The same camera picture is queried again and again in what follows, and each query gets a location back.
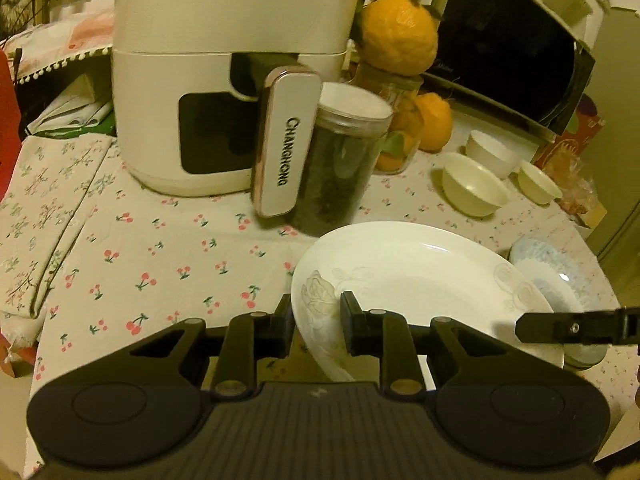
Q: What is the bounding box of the red object at left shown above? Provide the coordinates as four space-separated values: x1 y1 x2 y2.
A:
0 51 22 198

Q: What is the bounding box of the orange citrus on table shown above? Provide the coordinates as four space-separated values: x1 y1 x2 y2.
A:
416 92 454 152

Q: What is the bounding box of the plastic bag of snacks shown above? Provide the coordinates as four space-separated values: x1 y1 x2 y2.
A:
542 150 606 230

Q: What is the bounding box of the large cream bowl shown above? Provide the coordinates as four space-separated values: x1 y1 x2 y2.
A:
442 153 510 218

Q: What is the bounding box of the floral folded cloth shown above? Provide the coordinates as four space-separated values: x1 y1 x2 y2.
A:
1 133 117 349

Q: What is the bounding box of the cherry print tablecloth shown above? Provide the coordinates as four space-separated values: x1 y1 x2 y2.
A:
19 134 640 478

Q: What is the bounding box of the white bowl with spout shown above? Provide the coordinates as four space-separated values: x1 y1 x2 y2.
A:
464 130 521 180

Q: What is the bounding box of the black microwave oven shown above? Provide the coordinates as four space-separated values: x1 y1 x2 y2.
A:
426 0 605 138

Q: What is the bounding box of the glass jar of kumquats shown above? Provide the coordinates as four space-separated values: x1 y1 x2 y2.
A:
350 62 424 174

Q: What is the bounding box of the small cream bowl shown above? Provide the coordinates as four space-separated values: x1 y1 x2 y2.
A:
518 160 562 206

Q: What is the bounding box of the white refrigerator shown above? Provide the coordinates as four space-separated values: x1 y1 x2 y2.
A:
581 6 640 271

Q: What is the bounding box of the white Changhong air fryer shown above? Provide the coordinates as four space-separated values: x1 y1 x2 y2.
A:
112 0 358 218

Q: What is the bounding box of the white floral plate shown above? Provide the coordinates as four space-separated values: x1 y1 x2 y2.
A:
291 221 564 382

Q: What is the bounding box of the tea jar with metal lid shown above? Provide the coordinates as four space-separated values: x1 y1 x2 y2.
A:
288 82 393 236

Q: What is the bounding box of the blue patterned porcelain plate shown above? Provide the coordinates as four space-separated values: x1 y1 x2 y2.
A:
508 236 612 369

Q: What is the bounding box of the large orange citrus on jar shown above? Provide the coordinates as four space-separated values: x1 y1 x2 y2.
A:
350 0 438 77

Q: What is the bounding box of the red gift box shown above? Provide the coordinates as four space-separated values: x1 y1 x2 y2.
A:
533 93 606 169

